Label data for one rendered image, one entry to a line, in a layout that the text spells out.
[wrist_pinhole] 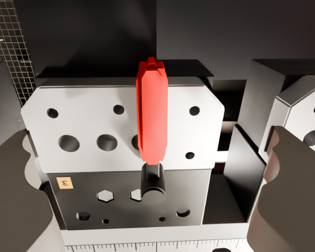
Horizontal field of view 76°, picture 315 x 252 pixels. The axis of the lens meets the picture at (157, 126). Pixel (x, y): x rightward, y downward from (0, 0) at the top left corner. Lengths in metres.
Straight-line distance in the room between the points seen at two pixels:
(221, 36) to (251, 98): 0.50
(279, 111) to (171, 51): 0.54
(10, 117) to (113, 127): 0.14
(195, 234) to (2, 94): 0.26
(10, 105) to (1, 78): 0.03
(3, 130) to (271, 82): 0.26
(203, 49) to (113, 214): 0.59
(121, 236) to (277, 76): 0.23
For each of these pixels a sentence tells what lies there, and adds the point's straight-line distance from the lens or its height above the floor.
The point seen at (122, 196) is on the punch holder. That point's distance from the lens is 0.21.
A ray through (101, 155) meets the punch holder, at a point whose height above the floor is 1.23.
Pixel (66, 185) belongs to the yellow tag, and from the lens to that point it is 0.21.
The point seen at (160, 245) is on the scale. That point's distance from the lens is 0.28.
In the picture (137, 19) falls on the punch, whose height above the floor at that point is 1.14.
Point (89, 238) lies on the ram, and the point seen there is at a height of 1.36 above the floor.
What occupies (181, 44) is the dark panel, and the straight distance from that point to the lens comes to 0.69.
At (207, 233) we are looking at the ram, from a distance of 0.28.
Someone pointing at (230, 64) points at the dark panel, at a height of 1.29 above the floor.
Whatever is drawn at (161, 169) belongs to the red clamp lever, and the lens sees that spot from 0.16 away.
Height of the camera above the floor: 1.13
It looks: 30 degrees up
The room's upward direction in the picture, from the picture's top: 180 degrees counter-clockwise
